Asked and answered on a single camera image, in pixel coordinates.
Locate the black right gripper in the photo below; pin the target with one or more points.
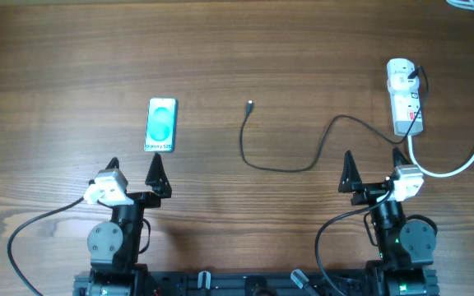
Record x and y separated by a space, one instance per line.
351 182

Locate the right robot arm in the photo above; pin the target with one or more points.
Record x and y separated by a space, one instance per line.
405 243

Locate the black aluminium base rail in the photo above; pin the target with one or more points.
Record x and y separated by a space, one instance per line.
348 282

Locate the white power strip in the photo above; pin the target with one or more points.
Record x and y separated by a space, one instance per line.
407 120

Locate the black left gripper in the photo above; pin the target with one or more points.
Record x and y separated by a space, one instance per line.
158 182

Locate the white charger plug adapter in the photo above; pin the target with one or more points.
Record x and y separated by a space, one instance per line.
401 83

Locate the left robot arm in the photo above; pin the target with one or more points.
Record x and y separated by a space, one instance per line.
115 245

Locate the light blue Galaxy smartphone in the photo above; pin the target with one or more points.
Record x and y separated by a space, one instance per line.
161 125

